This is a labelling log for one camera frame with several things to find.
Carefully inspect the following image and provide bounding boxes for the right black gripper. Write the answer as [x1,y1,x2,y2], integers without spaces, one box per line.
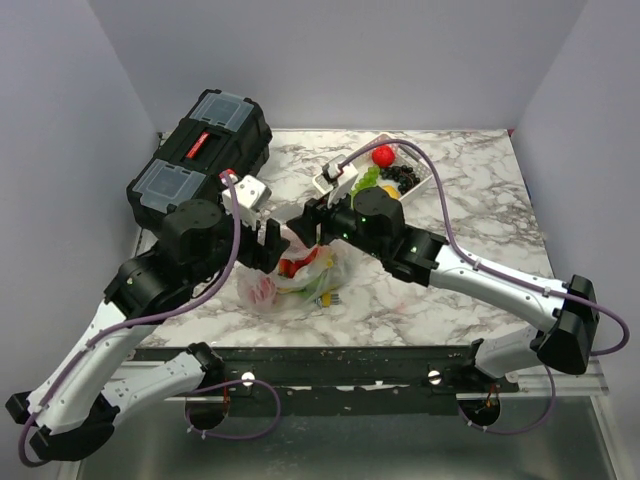
[286,183,386,261]

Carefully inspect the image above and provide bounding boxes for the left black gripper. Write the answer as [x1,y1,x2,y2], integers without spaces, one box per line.
[186,192,290,288]

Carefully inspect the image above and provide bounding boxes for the clear plastic bag of fruits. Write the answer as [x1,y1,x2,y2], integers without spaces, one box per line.
[236,228,357,314]

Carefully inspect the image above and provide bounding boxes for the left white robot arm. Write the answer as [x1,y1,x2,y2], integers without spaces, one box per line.
[5,199,289,468]

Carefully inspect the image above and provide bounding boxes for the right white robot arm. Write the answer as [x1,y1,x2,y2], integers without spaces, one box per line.
[286,187,599,392]

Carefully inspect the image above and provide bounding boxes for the green fake grape bunch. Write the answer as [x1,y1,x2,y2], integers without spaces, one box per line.
[351,165,380,198]

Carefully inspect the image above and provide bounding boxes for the red fake apple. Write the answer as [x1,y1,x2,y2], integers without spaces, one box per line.
[371,145,396,169]

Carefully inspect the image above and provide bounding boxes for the dark purple fake grapes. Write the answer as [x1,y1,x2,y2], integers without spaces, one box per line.
[380,165,421,195]

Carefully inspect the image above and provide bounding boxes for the yellow hex key set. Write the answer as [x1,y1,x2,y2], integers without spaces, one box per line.
[315,292,341,308]

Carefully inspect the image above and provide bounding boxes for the white perforated plastic basket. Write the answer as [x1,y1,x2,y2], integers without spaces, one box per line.
[312,131,435,206]

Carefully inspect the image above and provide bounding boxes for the black plastic toolbox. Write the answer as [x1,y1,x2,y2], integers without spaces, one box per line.
[126,89,273,234]

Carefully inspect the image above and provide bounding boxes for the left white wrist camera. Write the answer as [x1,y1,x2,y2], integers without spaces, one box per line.
[220,172,272,230]

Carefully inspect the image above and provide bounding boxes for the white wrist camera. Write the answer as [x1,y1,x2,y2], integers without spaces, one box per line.
[220,172,272,230]
[321,155,358,206]

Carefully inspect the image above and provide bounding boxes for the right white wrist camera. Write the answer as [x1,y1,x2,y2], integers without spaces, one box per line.
[321,155,358,206]

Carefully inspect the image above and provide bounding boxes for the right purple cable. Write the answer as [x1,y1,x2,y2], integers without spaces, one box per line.
[329,139,630,357]

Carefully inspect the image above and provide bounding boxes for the purple cable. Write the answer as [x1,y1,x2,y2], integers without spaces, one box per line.
[17,169,241,469]
[329,139,630,357]

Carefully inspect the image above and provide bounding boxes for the black metal mounting rail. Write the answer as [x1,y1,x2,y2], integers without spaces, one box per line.
[124,344,521,419]

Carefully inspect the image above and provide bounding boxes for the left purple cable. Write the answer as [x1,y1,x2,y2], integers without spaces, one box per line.
[17,169,241,469]

